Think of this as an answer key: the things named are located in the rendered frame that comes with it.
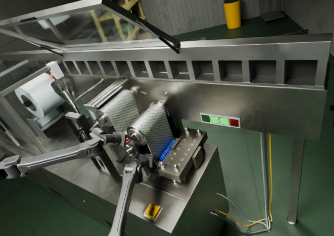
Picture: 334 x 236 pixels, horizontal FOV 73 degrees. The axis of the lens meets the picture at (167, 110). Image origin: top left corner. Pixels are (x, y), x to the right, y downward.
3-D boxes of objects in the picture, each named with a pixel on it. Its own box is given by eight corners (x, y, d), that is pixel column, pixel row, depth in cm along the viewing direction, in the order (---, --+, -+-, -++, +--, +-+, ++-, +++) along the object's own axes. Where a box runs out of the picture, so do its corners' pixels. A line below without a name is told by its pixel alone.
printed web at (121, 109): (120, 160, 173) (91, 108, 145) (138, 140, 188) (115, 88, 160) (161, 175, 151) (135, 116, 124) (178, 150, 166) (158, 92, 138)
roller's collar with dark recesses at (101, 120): (96, 127, 145) (91, 119, 142) (102, 121, 149) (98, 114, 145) (102, 129, 141) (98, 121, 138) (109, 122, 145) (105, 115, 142)
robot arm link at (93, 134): (95, 157, 115) (90, 145, 110) (83, 147, 122) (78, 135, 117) (114, 144, 122) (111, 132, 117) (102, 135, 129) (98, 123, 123)
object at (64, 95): (85, 145, 201) (51, 92, 170) (96, 135, 210) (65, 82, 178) (96, 149, 193) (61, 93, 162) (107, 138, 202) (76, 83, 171)
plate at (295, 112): (23, 94, 283) (7, 73, 267) (41, 82, 301) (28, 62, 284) (318, 144, 110) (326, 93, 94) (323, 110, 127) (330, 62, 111)
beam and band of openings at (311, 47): (9, 72, 268) (-4, 54, 255) (16, 68, 273) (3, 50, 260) (324, 89, 96) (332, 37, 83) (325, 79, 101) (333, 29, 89)
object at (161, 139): (155, 164, 145) (146, 143, 135) (173, 139, 160) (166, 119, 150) (156, 164, 145) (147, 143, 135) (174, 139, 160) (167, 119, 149)
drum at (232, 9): (241, 22, 637) (239, -5, 599) (243, 27, 602) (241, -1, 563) (225, 25, 649) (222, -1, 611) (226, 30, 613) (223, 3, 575)
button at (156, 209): (145, 214, 131) (143, 212, 130) (151, 204, 136) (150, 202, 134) (154, 219, 127) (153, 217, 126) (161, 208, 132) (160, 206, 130)
